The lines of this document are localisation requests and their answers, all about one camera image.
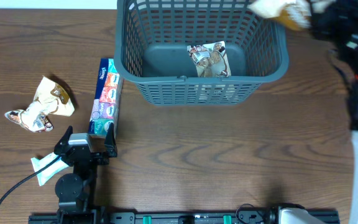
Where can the white light-blue small packet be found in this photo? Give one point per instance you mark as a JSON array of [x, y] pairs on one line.
[[52, 163]]

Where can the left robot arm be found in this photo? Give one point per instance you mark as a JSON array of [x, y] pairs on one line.
[[76, 190]]

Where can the grey plastic lattice basket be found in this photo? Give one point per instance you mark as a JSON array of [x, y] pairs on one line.
[[152, 37]]

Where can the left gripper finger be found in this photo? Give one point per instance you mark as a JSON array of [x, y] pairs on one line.
[[110, 141], [62, 145]]

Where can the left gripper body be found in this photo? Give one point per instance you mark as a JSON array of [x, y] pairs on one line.
[[100, 159]]

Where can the Kleenex tissue multipack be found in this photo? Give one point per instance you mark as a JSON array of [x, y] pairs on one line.
[[105, 109]]

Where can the crumpled cream snack bag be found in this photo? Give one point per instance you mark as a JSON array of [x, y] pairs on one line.
[[49, 98]]

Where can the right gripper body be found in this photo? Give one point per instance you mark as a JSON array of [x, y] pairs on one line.
[[317, 20]]

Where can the cream snack bag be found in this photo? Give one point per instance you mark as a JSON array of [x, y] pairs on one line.
[[49, 98], [210, 59], [293, 14]]

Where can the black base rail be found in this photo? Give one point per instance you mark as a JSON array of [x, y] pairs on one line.
[[246, 215]]

